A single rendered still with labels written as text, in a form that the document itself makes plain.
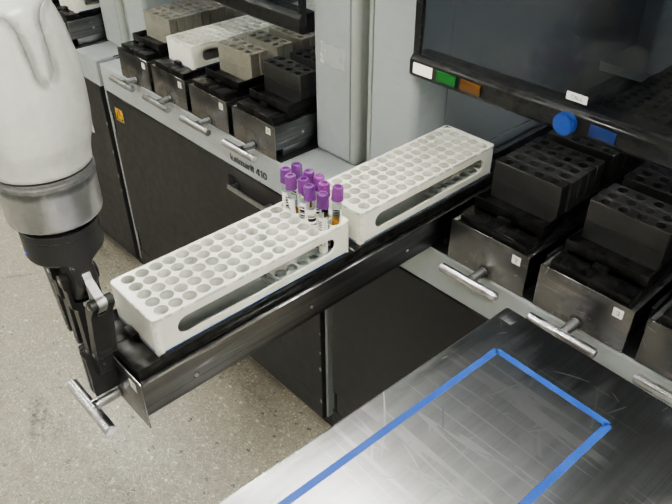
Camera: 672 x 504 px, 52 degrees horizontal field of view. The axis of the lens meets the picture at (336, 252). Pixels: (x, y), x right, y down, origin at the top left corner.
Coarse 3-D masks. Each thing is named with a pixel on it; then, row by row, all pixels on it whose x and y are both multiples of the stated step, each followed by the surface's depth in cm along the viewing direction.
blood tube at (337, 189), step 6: (336, 186) 87; (342, 186) 87; (336, 192) 87; (342, 192) 87; (336, 198) 87; (342, 198) 87; (336, 204) 88; (336, 210) 88; (336, 216) 89; (336, 222) 89; (330, 240) 92; (330, 246) 92
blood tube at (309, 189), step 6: (306, 186) 87; (312, 186) 87; (306, 192) 87; (312, 192) 87; (306, 198) 87; (312, 198) 87; (306, 204) 88; (312, 204) 88; (306, 210) 89; (312, 210) 88; (312, 216) 89; (312, 222) 90; (318, 246) 92
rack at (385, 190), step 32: (448, 128) 112; (384, 160) 104; (416, 160) 104; (448, 160) 104; (480, 160) 111; (352, 192) 97; (384, 192) 96; (416, 192) 98; (448, 192) 104; (352, 224) 94; (384, 224) 96
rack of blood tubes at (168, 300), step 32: (256, 224) 90; (288, 224) 90; (192, 256) 84; (224, 256) 85; (256, 256) 84; (288, 256) 85; (320, 256) 90; (128, 288) 79; (160, 288) 80; (192, 288) 79; (224, 288) 79; (256, 288) 88; (128, 320) 80; (160, 320) 75; (192, 320) 83; (160, 352) 77
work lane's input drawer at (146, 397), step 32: (480, 192) 107; (416, 224) 101; (448, 224) 105; (352, 256) 93; (384, 256) 96; (288, 288) 87; (320, 288) 89; (352, 288) 94; (224, 320) 82; (256, 320) 83; (288, 320) 88; (128, 352) 77; (192, 352) 79; (224, 352) 82; (128, 384) 78; (160, 384) 77; (192, 384) 80; (96, 416) 78
